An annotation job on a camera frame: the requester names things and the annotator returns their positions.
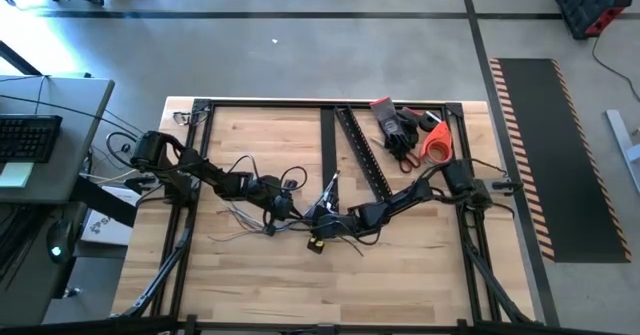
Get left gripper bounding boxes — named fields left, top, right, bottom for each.
left=249, top=174, right=315, bottom=234

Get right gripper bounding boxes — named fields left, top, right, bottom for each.
left=299, top=205, right=360, bottom=240

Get white thin cable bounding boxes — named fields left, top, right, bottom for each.
left=206, top=228, right=264, bottom=242

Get black raceway lid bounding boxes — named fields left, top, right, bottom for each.
left=319, top=106, right=340, bottom=209

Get black slotted cable raceway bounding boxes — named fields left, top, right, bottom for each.
left=333, top=104, right=395, bottom=202

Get black glove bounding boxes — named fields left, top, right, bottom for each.
left=387, top=117, right=422, bottom=161

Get grey glove with red cuff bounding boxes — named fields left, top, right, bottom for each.
left=369, top=96, right=407, bottom=142

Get black tape roll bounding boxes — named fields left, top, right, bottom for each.
left=418, top=110, right=441, bottom=132

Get white printed box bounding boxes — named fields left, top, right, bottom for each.
left=79, top=184, right=139, bottom=247

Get black computer mouse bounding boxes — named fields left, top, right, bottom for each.
left=45, top=218, right=76, bottom=265

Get grey desk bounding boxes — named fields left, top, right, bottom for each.
left=0, top=74, right=116, bottom=205

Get black hazard-striped floor mat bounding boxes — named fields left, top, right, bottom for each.
left=488, top=57, right=632, bottom=264

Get black keyboard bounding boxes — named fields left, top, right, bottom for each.
left=0, top=114, right=64, bottom=164

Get pale green notepad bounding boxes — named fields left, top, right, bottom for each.
left=0, top=162, right=35, bottom=189

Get grey metal beam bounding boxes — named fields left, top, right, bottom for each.
left=605, top=108, right=640, bottom=196

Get red and black tool case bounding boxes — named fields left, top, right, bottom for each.
left=554, top=0, right=636, bottom=40

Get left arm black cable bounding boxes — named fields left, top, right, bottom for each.
left=227, top=153, right=309, bottom=192

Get red-handled scissors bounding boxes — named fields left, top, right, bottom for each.
left=382, top=137, right=422, bottom=175

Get black aluminium table frame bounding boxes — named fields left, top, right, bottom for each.
left=112, top=97, right=539, bottom=335

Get black floor cable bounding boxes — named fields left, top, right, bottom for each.
left=592, top=34, right=640, bottom=101

